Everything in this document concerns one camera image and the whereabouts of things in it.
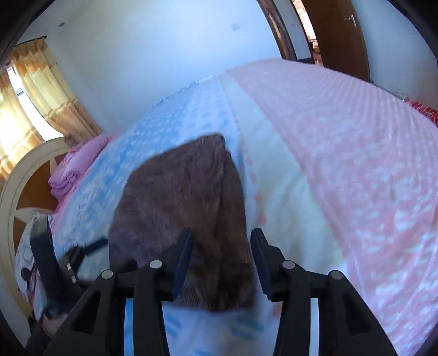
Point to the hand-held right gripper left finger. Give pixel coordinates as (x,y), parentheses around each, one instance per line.
(181,260)

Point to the blue and pink printed blanket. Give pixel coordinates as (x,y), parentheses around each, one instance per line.
(325,171)

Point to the brown wooden door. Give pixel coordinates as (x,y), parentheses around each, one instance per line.
(338,41)

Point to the person's left hand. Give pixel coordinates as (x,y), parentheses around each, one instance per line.
(56,323)

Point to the yellow curtain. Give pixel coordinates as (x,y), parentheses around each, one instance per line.
(44,102)

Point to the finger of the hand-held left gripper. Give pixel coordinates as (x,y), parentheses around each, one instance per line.
(96,245)

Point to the white patterned pillow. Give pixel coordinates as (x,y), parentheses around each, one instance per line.
(27,260)

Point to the brown door frame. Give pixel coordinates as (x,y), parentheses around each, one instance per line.
(277,27)

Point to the brown knitted sweater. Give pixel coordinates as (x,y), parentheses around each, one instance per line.
(188,205)

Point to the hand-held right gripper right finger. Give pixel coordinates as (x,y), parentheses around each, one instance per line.
(260,263)

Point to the red cloth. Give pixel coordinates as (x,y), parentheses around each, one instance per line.
(424,109)

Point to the wooden bed headboard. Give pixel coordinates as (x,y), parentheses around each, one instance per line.
(20,191)

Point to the folded pink quilt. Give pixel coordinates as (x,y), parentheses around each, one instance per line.
(75,167)

